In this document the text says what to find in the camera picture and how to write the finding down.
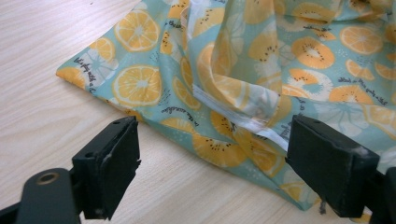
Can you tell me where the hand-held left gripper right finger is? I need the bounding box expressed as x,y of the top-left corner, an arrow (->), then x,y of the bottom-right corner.
284,114 -> 381,218

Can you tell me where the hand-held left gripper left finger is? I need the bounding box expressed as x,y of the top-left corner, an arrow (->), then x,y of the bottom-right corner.
71,116 -> 142,221

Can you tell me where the lemon print teal cloth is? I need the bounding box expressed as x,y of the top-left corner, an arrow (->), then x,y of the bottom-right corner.
55,0 -> 396,218

